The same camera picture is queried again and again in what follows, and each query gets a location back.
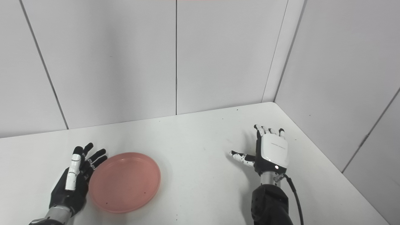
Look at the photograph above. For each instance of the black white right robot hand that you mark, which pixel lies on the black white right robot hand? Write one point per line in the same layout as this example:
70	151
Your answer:
273	153

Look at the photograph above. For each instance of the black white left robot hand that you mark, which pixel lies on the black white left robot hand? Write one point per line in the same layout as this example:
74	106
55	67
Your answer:
68	195

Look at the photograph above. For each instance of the pink round plate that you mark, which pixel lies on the pink round plate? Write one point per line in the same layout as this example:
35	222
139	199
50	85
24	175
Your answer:
125	182

